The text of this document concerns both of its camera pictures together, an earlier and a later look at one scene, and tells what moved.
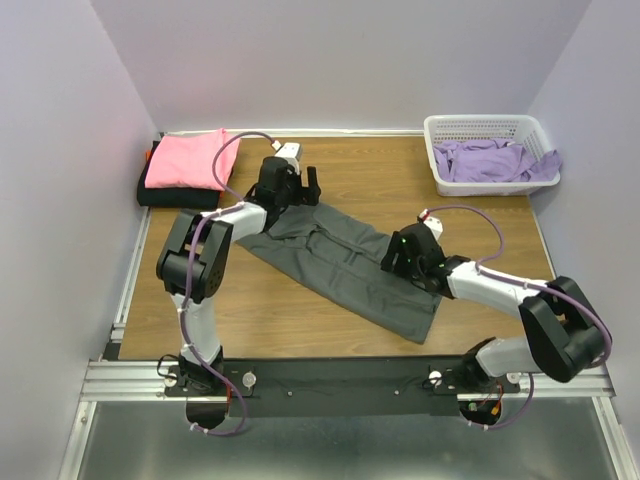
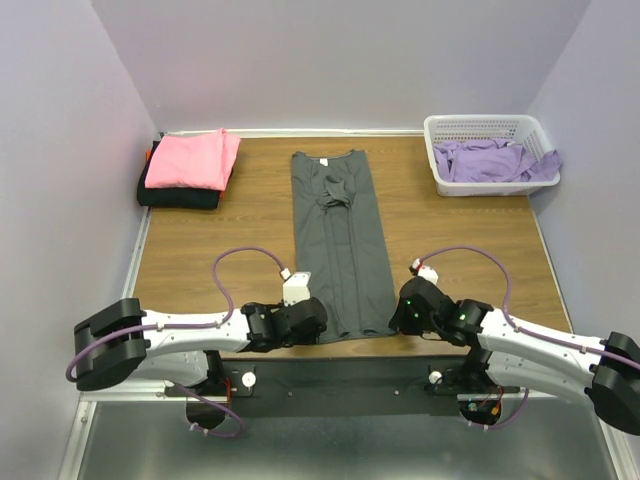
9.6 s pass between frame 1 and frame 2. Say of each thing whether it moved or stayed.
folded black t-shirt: stayed
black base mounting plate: stayed
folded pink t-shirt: stayed
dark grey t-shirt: moved
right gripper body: moved
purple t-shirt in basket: stayed
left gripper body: moved
